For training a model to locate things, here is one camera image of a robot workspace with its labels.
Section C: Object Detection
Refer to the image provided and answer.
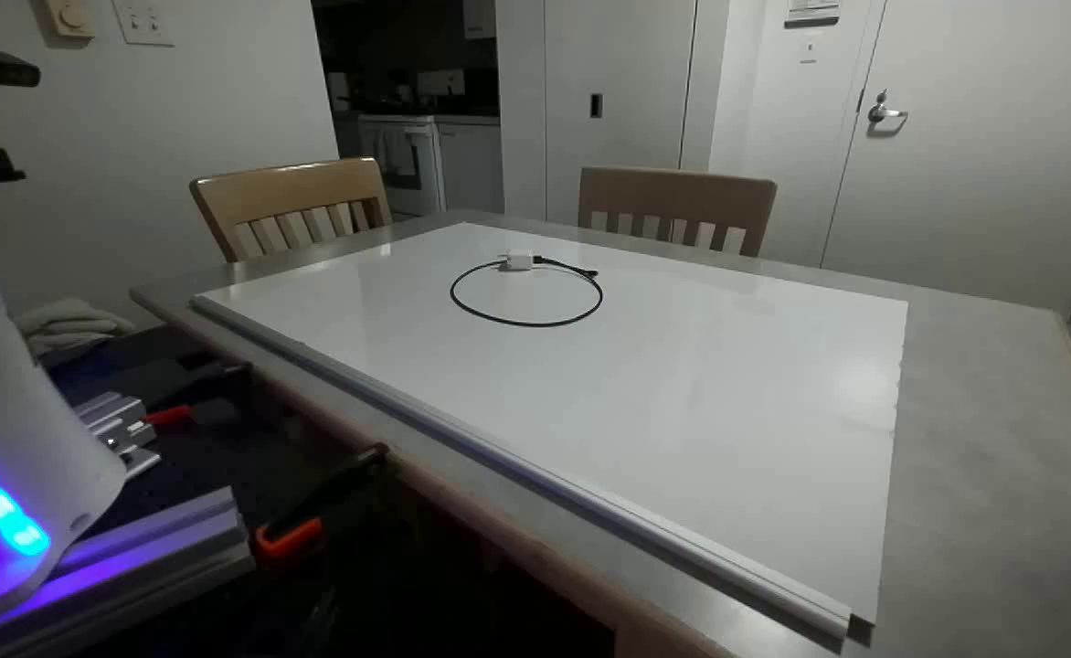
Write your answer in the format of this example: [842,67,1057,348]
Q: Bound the black charger cable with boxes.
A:
[446,253,605,332]

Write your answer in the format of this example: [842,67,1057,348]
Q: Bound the wooden slat-back chair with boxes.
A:
[575,165,781,260]
[185,152,393,270]

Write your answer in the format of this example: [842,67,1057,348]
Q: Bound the white crumpled cloth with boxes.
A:
[16,297,137,364]

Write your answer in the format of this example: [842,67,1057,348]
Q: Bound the white whiteboard sheet with rail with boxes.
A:
[185,219,915,649]

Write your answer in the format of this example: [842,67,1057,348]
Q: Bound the black clamp orange-red handle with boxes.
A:
[249,442,393,565]
[141,363,257,435]

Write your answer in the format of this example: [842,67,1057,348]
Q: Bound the metal lever door handle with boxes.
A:
[862,86,915,140]

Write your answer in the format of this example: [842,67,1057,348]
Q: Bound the white door with lever handle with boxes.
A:
[817,0,1071,319]

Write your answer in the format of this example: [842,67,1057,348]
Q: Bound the white wall switch plate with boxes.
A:
[111,0,180,52]

